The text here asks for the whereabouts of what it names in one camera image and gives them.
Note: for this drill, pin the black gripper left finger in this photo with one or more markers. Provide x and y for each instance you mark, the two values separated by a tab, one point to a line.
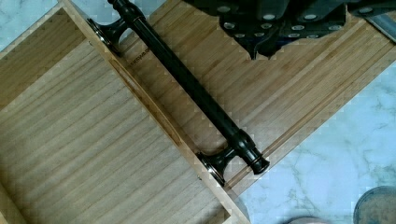
255	29

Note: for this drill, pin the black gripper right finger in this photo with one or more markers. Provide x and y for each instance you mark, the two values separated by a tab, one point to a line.
307	20

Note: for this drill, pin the round grey jar lid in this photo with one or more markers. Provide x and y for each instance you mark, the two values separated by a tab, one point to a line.
376	206

